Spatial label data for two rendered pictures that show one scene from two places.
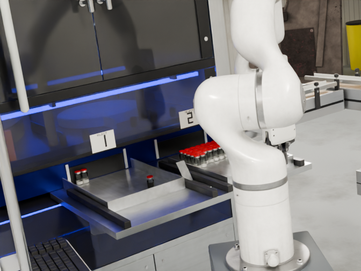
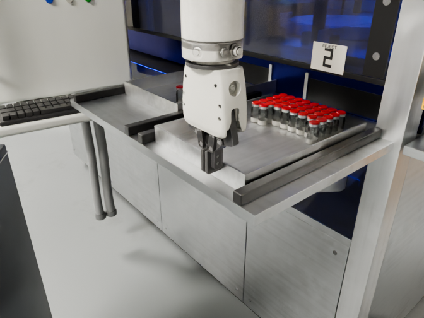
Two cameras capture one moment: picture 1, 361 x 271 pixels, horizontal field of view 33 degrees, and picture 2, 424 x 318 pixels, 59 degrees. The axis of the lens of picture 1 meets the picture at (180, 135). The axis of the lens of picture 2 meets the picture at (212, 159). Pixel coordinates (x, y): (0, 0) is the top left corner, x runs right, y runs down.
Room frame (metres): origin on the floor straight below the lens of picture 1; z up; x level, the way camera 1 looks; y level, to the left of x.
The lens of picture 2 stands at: (1.72, -0.82, 1.19)
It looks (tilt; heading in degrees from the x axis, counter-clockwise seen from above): 27 degrees down; 81
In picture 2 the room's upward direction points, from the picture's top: straight up
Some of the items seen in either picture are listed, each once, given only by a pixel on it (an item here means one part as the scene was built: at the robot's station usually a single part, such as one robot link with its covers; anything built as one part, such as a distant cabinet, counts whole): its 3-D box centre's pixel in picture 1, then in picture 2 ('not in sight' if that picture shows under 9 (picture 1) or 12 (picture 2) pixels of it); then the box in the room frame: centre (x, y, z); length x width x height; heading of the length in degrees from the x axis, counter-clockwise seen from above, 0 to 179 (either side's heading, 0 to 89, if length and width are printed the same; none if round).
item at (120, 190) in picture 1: (121, 183); (200, 86); (1.84, 0.20, 0.90); 0.34 x 0.26 x 0.04; 31
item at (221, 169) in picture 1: (228, 161); (260, 132); (1.92, -0.15, 0.90); 0.34 x 0.26 x 0.04; 31
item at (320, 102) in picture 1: (275, 107); not in sight; (2.51, -0.41, 0.92); 0.69 x 0.15 x 0.16; 121
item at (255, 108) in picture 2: (197, 161); (255, 111); (1.93, -0.04, 0.90); 0.02 x 0.02 x 0.05
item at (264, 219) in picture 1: (264, 220); not in sight; (1.26, -0.16, 0.95); 0.19 x 0.19 x 0.18
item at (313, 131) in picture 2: not in sight; (313, 132); (2.01, -0.18, 0.90); 0.02 x 0.02 x 0.05
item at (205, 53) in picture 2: not in sight; (213, 49); (1.80, -0.30, 1.09); 0.09 x 0.08 x 0.03; 121
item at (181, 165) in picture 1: (193, 174); not in sight; (1.79, -0.02, 0.91); 0.14 x 0.03 x 0.06; 31
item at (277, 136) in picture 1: (279, 124); (212, 93); (1.80, -0.30, 1.03); 0.10 x 0.07 x 0.11; 121
